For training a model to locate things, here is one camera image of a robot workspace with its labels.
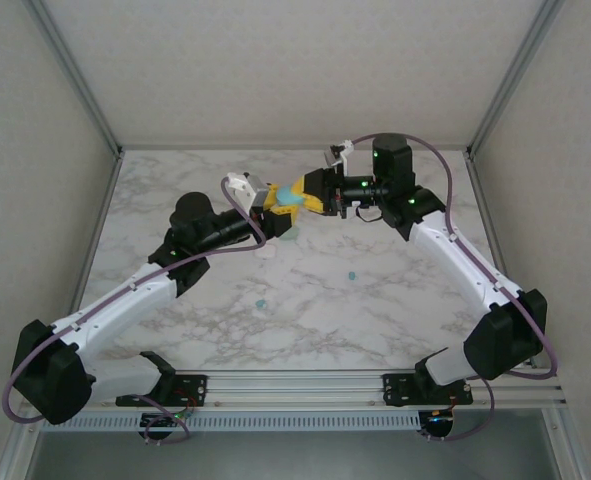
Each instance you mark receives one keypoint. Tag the aluminium table side rail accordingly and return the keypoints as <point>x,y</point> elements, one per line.
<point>488,210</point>
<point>102,210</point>

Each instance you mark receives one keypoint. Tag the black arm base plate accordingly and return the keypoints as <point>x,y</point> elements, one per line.
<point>400,387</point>
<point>195,385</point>

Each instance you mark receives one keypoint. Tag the aluminium frame post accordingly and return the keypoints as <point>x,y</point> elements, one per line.
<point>76,75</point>
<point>514,75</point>

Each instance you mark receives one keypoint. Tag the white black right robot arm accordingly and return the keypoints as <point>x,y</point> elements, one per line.
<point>460,260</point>

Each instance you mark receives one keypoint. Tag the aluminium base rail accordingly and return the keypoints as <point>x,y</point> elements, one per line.
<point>295,387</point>

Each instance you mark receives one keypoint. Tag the blue earbud case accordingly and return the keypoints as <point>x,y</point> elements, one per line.
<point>291,195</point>

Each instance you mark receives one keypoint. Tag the mint green earbud case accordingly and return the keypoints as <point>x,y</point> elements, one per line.
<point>290,233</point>

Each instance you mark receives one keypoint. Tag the white earbud case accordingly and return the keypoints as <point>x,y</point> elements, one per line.
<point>266,250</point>

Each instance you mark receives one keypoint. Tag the aluminium lower frame leg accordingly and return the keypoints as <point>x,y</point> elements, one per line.
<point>17,450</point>
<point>565,450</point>

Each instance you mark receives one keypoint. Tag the aluminium table end rail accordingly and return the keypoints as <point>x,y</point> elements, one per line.
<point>225,147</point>

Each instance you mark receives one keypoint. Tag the black controller circuit board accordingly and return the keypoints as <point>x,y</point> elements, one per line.
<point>437,425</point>
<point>162,422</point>

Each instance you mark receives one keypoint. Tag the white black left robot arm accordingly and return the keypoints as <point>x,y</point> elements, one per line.
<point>125,300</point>

